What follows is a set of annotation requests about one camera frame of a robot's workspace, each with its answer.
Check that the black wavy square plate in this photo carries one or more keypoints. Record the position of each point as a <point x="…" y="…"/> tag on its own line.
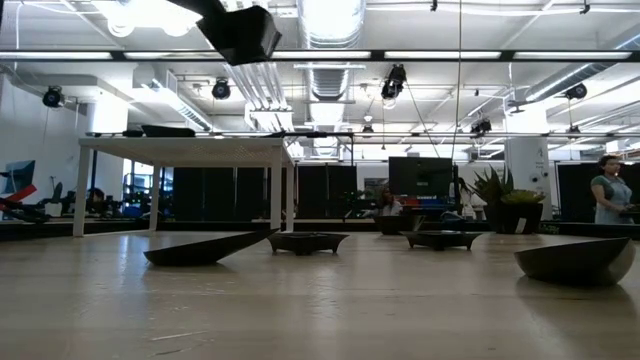
<point x="167" y="131"/>
<point x="392" y="225"/>

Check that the black small square plate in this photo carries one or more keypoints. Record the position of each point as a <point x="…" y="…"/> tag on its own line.
<point x="307" y="242"/>
<point x="440" y="240"/>

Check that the black teardrop plate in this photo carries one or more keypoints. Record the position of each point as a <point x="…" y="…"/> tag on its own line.
<point x="200" y="255"/>
<point x="575" y="262"/>

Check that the black ceiling spotlight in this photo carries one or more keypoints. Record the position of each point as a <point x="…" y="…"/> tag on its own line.
<point x="394" y="81"/>
<point x="52" y="97"/>
<point x="480" y="126"/>
<point x="576" y="91"/>
<point x="221" y="89"/>

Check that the white perforated shelf riser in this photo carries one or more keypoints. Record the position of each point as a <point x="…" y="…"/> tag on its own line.
<point x="190" y="146"/>

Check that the person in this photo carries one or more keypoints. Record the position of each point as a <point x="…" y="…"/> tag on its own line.
<point x="95" y="197"/>
<point x="611" y="195"/>
<point x="389" y="206"/>

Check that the black monitor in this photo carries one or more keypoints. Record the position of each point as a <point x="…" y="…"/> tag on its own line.
<point x="420" y="175"/>

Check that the white round column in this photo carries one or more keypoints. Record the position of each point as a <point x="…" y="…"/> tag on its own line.
<point x="525" y="165"/>

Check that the potted green succulent plant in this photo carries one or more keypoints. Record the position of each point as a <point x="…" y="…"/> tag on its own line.
<point x="510" y="217"/>

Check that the silver ventilation duct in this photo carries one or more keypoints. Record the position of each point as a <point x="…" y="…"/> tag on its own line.
<point x="330" y="80"/>

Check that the black ceiling light rail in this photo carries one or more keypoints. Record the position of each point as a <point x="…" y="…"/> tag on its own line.
<point x="377" y="55"/>

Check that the black partition wall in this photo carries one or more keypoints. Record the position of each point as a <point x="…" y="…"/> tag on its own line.
<point x="575" y="192"/>
<point x="220" y="192"/>

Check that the black horizontal rail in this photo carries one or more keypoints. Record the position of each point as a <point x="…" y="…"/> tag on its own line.
<point x="450" y="134"/>

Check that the blue wall screen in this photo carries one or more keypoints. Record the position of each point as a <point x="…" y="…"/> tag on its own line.
<point x="20" y="175"/>

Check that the silver slanted ceiling duct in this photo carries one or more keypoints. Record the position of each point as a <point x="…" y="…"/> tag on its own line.
<point x="575" y="75"/>

